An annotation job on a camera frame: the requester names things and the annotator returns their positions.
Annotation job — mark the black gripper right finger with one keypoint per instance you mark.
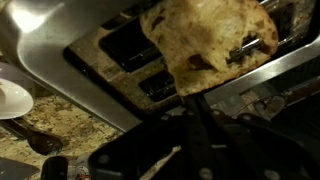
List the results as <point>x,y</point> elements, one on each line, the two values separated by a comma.
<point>246,146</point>

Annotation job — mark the white sports bottle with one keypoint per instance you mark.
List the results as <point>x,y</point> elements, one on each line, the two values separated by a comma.
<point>83,170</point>

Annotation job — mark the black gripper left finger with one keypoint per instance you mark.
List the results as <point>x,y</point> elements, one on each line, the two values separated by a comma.
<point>196,143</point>

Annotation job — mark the black water bottle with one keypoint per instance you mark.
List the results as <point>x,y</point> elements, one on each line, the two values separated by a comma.
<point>55,168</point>

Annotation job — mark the stainless steel sink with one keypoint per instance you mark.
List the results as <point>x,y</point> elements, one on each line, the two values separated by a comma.
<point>15,170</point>

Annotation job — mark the silver two slot toaster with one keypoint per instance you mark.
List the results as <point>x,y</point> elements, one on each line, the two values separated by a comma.
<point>50,43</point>

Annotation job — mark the white ceramic bowl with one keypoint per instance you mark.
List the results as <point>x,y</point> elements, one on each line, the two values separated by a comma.
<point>13,96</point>

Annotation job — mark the toasted bread slice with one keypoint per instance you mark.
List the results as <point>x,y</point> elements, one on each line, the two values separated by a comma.
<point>206,43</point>

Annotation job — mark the dark wooden spoon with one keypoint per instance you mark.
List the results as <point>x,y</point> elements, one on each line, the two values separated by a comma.
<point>40,141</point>

